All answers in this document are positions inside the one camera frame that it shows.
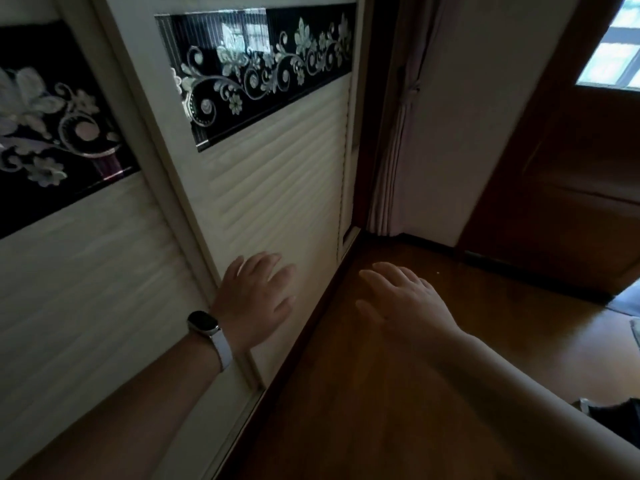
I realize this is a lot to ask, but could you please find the person's left hand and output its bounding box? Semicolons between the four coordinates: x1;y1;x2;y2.
209;252;299;355

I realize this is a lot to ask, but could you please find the person's right hand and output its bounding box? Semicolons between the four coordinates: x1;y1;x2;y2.
355;262;466;355

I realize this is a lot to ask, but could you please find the person's right forearm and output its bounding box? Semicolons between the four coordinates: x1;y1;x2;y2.
433;329;640;480

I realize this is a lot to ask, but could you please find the person's left forearm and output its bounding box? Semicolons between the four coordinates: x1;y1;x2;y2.
9;334;227;480

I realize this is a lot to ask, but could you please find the white band smartwatch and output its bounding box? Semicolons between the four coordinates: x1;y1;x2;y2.
187;310;235;373

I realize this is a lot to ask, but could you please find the pink curtain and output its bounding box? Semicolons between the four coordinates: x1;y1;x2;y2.
367;0;447;239

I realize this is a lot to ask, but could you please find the wooden balcony door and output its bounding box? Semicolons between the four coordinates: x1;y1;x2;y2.
457;0;640;297

